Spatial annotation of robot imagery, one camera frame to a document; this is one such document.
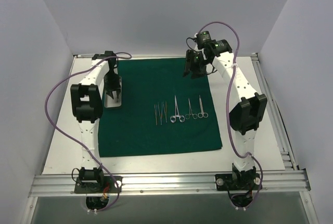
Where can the right aluminium rail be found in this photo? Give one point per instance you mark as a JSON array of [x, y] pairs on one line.
[[276, 120]]

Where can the green surgical cloth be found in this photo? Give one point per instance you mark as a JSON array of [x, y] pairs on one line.
[[131, 130]]

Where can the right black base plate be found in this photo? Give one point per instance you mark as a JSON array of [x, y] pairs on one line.
[[237, 181]]

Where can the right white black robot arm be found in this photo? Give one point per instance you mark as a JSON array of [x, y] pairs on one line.
[[245, 107]]

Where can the front aluminium rail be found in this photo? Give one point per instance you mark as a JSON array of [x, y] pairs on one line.
[[171, 184]]

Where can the back aluminium rail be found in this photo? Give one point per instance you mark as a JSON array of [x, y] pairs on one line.
[[156, 55]]

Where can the silver curved hemostat forceps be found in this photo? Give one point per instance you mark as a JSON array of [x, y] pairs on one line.
[[176, 106]]

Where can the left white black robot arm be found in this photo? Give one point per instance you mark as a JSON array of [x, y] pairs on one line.
[[101, 88]]

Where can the silver tweezers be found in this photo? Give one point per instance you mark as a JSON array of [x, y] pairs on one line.
[[160, 113], [164, 104], [156, 114]]

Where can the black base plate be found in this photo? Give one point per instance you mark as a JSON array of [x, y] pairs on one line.
[[92, 186], [237, 181]]

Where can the silver surgical scissors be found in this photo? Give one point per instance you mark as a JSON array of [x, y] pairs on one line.
[[202, 113]]

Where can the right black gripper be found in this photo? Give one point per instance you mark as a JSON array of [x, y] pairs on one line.
[[189, 61]]

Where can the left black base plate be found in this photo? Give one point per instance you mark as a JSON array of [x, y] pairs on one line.
[[92, 186]]

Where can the silver metal instrument tray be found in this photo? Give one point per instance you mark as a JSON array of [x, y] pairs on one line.
[[109, 103]]

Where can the silver straight hemostat forceps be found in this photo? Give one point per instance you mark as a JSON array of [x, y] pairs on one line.
[[190, 114]]

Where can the aluminium rail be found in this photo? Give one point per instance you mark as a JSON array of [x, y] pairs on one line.
[[156, 55], [276, 120], [171, 184]]

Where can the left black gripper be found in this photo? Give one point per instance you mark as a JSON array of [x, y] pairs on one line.
[[112, 89]]

